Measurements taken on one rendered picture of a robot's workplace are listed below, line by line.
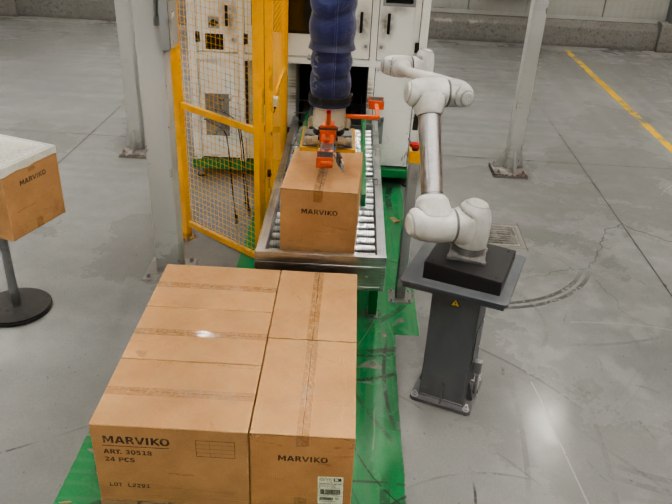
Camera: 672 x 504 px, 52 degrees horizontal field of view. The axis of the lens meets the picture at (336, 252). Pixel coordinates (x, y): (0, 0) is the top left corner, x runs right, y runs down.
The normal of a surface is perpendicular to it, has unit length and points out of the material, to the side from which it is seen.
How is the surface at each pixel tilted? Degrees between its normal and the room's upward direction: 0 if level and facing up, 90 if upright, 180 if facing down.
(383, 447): 0
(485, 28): 90
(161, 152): 90
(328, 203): 90
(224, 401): 0
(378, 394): 0
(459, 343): 90
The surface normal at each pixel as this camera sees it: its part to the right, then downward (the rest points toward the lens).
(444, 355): -0.39, 0.43
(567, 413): 0.04, -0.87
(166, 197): -0.04, 0.48
